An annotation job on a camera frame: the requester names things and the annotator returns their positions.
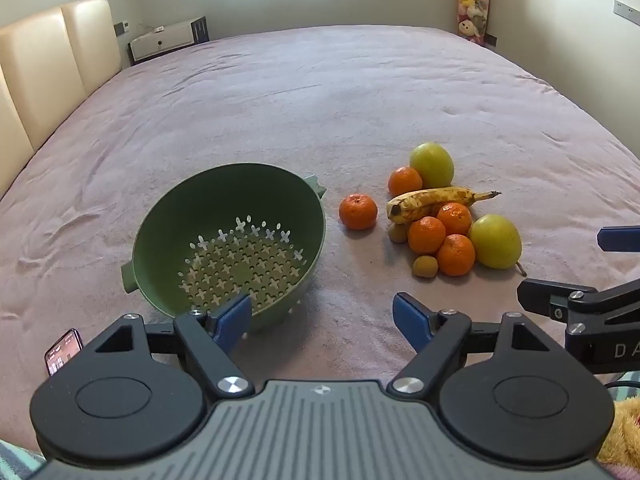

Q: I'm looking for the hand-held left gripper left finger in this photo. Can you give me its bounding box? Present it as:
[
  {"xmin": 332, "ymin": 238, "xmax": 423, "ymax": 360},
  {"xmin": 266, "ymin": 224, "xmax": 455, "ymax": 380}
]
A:
[{"xmin": 82, "ymin": 292, "xmax": 256, "ymax": 397}]

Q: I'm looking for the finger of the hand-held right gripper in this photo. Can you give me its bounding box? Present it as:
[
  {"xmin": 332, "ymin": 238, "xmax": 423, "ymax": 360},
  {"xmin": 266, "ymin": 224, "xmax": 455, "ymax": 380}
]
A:
[
  {"xmin": 598, "ymin": 226, "xmax": 640, "ymax": 253},
  {"xmin": 517, "ymin": 279, "xmax": 640, "ymax": 326}
]

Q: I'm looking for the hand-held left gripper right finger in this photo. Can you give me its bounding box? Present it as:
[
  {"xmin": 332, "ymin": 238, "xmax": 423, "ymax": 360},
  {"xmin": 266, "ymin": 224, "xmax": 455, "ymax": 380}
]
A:
[{"xmin": 385, "ymin": 291, "xmax": 561, "ymax": 401}]

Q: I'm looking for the orange tangerine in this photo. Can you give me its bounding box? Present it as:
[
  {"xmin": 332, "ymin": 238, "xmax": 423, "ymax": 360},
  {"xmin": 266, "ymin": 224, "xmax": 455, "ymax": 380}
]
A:
[
  {"xmin": 436, "ymin": 234, "xmax": 476, "ymax": 277},
  {"xmin": 407, "ymin": 216, "xmax": 447, "ymax": 255},
  {"xmin": 436, "ymin": 202, "xmax": 473, "ymax": 237},
  {"xmin": 339, "ymin": 193, "xmax": 379, "ymax": 231},
  {"xmin": 388, "ymin": 166, "xmax": 424, "ymax": 198}
]

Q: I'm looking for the green plastic colander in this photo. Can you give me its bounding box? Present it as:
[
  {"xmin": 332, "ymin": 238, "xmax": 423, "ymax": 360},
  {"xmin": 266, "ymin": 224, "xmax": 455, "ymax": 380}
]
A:
[{"xmin": 120, "ymin": 162, "xmax": 329, "ymax": 334}]

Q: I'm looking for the spotted yellow banana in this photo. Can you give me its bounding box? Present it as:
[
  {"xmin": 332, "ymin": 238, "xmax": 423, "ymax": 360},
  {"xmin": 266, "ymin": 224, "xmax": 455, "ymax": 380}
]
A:
[{"xmin": 386, "ymin": 186, "xmax": 502, "ymax": 224}]

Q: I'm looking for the green apple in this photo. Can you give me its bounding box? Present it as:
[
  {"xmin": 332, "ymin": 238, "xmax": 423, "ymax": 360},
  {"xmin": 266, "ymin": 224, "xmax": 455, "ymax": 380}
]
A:
[{"xmin": 410, "ymin": 142, "xmax": 455, "ymax": 190}]

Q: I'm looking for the yellow plush toy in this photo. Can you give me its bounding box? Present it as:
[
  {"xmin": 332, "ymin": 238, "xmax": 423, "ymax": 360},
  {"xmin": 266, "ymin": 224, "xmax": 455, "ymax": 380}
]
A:
[{"xmin": 597, "ymin": 397, "xmax": 640, "ymax": 467}]

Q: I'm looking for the smartphone with lit screen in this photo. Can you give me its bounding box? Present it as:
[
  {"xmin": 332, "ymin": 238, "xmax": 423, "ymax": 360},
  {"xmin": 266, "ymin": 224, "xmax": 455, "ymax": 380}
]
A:
[{"xmin": 44, "ymin": 328, "xmax": 84, "ymax": 377}]

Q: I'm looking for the pink bed blanket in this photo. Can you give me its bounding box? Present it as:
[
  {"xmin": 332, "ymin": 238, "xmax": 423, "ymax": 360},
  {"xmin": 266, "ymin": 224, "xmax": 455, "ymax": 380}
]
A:
[{"xmin": 0, "ymin": 22, "xmax": 640, "ymax": 456}]

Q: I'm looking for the striped teal cloth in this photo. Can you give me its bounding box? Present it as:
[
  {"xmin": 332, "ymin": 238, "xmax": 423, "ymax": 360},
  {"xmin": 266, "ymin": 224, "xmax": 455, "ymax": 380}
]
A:
[{"xmin": 0, "ymin": 439, "xmax": 47, "ymax": 480}]

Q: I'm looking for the white nightstand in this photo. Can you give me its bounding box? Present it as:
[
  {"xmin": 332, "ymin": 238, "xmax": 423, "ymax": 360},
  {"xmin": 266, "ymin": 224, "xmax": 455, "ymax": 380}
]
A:
[{"xmin": 127, "ymin": 19, "xmax": 196, "ymax": 66}]

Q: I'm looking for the cream padded headboard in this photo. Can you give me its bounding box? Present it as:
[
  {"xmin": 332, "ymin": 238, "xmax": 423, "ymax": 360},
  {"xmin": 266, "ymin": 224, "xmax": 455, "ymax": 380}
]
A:
[{"xmin": 0, "ymin": 0, "xmax": 124, "ymax": 196}]

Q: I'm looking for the black cable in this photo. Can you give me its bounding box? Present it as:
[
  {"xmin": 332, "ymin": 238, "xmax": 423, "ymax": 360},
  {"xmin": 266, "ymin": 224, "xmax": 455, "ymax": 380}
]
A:
[{"xmin": 602, "ymin": 372, "xmax": 640, "ymax": 391}]

